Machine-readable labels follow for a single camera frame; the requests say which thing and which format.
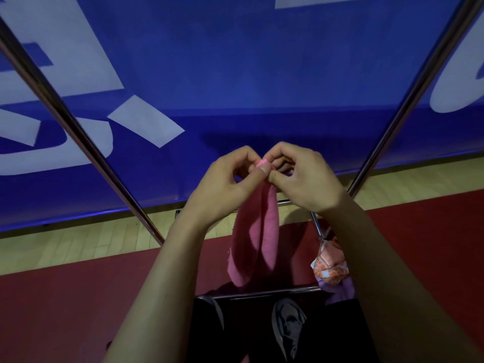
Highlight pink towel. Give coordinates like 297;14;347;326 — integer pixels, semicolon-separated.
226;158;281;288

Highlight person's right hand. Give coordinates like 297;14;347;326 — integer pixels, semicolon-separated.
263;141;347;216

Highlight purple towel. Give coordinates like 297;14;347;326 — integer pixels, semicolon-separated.
317;275;356;305

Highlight metal drying rack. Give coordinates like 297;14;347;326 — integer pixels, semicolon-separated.
0;0;484;301

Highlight person's left hand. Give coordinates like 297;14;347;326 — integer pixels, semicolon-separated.
181;145;272;233

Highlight blue banner with white print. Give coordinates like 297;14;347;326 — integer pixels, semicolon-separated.
0;0;484;233

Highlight person's right grey shoe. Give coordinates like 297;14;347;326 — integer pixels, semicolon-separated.
271;297;308;362

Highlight person's right forearm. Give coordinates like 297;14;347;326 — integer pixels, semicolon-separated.
321;192;484;363

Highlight person's left forearm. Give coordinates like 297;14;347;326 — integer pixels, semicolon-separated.
104;219;213;363

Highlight person's left grey shoe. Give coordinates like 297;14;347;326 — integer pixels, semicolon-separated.
198;295;225;330

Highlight person's grey shoe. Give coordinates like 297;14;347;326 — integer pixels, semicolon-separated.
271;297;308;362
198;295;225;330

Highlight person's black trousers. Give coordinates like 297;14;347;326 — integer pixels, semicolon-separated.
187;290;381;363

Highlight orange patterned towel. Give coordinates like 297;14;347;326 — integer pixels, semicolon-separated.
311;236;350;287

